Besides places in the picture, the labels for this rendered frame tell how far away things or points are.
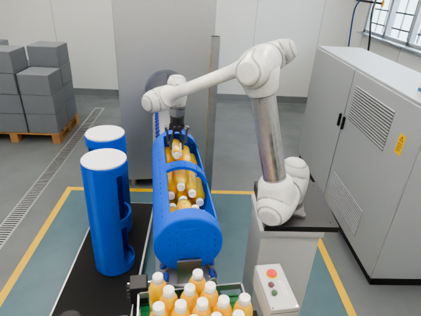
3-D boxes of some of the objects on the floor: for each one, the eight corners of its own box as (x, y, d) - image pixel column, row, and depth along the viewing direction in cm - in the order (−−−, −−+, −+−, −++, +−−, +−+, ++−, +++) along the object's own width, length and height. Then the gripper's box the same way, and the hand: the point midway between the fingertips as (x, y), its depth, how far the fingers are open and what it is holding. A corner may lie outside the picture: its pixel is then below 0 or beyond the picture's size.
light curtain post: (208, 221, 323) (218, 35, 243) (209, 225, 318) (220, 36, 238) (202, 221, 322) (210, 35, 242) (202, 225, 317) (212, 36, 237)
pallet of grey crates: (79, 121, 523) (67, 42, 467) (60, 143, 452) (44, 53, 396) (0, 118, 517) (-21, 37, 461) (-32, 140, 447) (-61, 48, 391)
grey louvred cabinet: (333, 158, 454) (361, 47, 386) (429, 286, 265) (517, 113, 197) (294, 157, 452) (315, 45, 384) (362, 285, 262) (428, 110, 194)
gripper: (192, 112, 182) (190, 152, 193) (160, 113, 180) (161, 152, 190) (193, 117, 176) (192, 157, 186) (161, 117, 173) (161, 158, 184)
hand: (176, 149), depth 187 cm, fingers closed on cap, 4 cm apart
